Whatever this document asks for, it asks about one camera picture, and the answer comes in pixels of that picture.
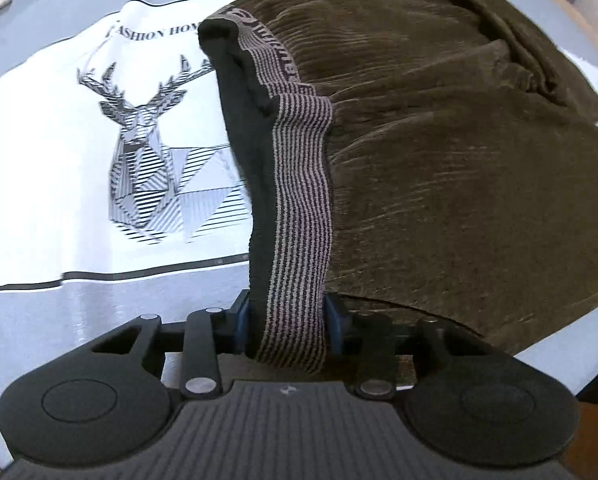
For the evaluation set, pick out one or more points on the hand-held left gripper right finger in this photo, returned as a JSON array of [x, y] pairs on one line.
[[335, 321]]

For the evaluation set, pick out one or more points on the grey bed sheet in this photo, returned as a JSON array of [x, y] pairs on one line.
[[104, 317]]

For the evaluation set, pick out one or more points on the white deer print cloth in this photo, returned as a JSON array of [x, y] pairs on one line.
[[54, 160]]

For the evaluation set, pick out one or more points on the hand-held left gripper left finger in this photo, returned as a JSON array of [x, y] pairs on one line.
[[242, 319]]

